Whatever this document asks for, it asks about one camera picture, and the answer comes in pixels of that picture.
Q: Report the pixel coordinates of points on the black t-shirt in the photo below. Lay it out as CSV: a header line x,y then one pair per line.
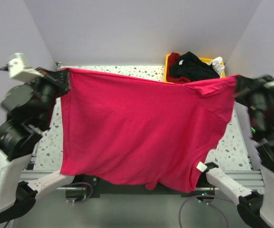
x,y
190,66

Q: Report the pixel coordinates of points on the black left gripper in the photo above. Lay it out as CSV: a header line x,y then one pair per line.
x,y
61,78

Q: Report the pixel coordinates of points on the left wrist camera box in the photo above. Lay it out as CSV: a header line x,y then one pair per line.
x,y
20,70

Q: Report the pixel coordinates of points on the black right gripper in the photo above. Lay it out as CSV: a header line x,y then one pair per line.
x,y
243,84

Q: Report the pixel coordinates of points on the yellow plastic bin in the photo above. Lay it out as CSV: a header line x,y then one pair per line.
x,y
181,69

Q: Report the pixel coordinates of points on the pink t-shirt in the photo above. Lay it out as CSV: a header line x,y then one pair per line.
x,y
133,131

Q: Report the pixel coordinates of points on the white t-shirt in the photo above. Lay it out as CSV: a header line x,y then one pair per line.
x,y
218,66

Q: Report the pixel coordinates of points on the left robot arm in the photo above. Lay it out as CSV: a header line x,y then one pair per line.
x,y
17,197

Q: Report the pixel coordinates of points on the dark red t-shirt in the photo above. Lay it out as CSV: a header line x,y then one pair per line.
x,y
170,61

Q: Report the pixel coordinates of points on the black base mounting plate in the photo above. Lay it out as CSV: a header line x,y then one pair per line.
x,y
84,186

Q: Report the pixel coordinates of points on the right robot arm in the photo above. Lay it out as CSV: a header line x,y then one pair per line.
x,y
255,209

